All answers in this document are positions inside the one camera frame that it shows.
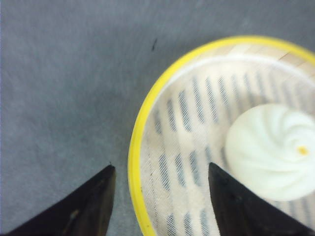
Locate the bamboo steamer basket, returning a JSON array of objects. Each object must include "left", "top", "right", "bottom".
[{"left": 128, "top": 36, "right": 315, "bottom": 236}]

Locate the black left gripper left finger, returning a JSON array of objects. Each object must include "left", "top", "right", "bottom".
[{"left": 7, "top": 165, "right": 116, "bottom": 236}]

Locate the white steamed bun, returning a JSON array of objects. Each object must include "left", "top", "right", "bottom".
[{"left": 225, "top": 104, "right": 315, "bottom": 201}]

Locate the white cloth steamer liner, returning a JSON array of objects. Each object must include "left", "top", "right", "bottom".
[{"left": 140, "top": 55, "right": 315, "bottom": 236}]

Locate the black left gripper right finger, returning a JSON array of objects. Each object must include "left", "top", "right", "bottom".
[{"left": 208, "top": 162, "right": 313, "bottom": 236}]

